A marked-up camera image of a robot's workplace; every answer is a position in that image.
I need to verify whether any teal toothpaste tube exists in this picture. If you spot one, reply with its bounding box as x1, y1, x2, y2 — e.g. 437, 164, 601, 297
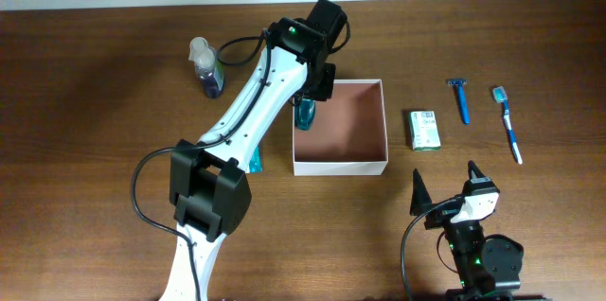
248, 147, 262, 173

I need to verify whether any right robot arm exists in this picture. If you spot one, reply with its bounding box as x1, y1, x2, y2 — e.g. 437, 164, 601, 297
404, 161, 524, 300

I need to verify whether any teal mouthwash bottle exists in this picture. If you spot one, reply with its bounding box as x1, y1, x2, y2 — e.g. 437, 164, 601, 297
294, 98, 316, 131

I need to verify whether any green white small box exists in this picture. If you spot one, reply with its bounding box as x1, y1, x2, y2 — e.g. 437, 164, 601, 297
408, 111, 441, 151

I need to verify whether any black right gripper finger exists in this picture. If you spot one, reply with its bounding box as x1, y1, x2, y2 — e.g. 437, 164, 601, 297
410, 168, 433, 216
468, 160, 490, 181

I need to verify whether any blue disposable razor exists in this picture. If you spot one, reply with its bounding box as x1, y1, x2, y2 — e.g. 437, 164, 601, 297
446, 79, 471, 125

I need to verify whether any purple foam pump bottle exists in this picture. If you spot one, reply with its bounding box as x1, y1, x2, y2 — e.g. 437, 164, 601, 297
188, 37, 224, 98

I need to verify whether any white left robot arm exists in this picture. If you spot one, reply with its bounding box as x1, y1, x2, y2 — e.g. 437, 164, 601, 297
161, 0, 349, 300

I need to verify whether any blue white toothbrush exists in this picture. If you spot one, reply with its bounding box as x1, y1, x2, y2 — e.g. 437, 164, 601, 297
492, 86, 523, 165

